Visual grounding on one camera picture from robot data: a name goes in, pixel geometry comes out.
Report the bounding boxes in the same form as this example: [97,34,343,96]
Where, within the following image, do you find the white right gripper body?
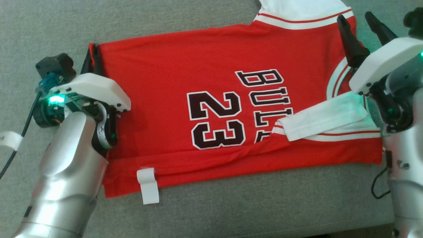
[348,37,423,95]

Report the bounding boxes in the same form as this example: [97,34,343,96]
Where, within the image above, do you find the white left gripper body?
[49,73,132,113]

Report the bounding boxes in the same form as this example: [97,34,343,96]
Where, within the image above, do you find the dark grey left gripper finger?
[80,43,95,75]
[93,44,103,76]

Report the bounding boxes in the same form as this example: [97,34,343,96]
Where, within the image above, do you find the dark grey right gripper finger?
[336,15,371,69]
[364,11,398,46]

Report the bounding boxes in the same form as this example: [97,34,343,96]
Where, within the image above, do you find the red white basketball jersey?
[88,0,384,199]

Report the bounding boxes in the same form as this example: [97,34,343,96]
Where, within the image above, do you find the grey fabric sofa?
[0,0,423,238]

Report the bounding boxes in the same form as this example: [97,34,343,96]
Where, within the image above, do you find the white cable tag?
[0,131,24,151]

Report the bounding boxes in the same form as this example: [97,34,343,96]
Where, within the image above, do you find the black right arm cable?
[370,166,392,199]

